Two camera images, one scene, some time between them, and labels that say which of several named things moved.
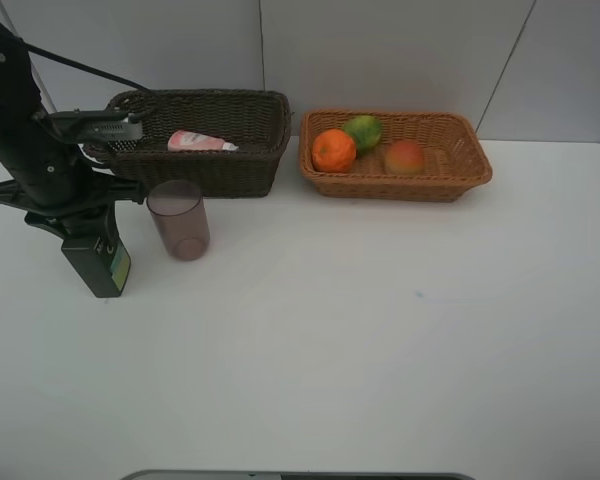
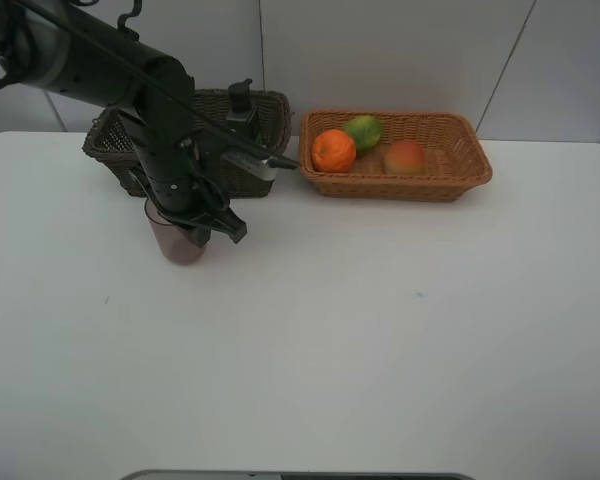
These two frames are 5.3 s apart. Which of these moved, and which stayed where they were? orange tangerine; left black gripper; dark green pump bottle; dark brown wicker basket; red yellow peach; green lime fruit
Moved: dark green pump bottle; left black gripper
Stayed: red yellow peach; orange tangerine; dark brown wicker basket; green lime fruit
